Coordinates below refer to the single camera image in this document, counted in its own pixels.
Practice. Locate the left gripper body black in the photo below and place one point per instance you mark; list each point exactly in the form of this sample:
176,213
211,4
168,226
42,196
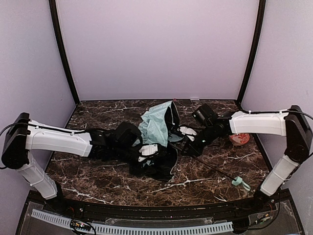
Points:
151,158

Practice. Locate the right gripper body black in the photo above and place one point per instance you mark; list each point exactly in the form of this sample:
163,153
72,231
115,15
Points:
189,143

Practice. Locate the mint green folding umbrella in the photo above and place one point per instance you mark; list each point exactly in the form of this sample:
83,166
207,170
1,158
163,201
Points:
160,126

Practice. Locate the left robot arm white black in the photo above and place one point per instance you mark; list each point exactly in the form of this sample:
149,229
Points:
25,135

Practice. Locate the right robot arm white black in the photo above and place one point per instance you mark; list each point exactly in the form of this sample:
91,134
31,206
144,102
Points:
290,123

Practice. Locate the red white patterned bowl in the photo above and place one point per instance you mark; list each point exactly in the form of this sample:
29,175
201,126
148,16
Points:
239,139

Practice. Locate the small green circuit board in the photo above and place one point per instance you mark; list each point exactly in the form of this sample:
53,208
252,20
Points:
79,226

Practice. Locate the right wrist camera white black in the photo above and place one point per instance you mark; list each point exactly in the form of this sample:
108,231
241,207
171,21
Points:
188,132

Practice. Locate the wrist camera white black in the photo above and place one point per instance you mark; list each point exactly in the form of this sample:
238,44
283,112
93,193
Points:
148,151
188,132

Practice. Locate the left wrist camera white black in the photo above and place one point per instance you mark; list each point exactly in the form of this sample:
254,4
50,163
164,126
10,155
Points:
148,151

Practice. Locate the black front frame rail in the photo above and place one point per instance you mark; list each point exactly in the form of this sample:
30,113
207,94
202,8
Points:
236,210

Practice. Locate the grey slotted cable duct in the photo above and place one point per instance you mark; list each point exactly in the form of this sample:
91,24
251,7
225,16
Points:
103,229

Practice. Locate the right black corner post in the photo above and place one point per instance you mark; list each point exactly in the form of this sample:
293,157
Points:
253,51

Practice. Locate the black corner post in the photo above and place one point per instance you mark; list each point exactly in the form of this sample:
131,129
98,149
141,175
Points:
62,50
253,51

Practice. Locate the left black corner post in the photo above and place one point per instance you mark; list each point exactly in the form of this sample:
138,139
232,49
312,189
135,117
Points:
62,50

